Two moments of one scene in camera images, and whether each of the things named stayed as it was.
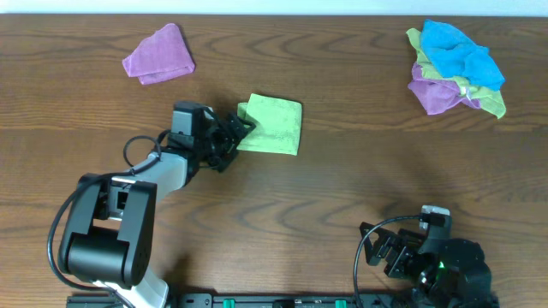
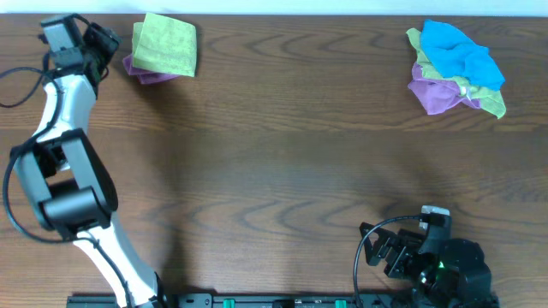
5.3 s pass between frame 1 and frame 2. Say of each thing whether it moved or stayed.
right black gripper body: stayed
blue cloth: stayed
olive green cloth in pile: stayed
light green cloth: moved
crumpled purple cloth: stayed
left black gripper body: moved
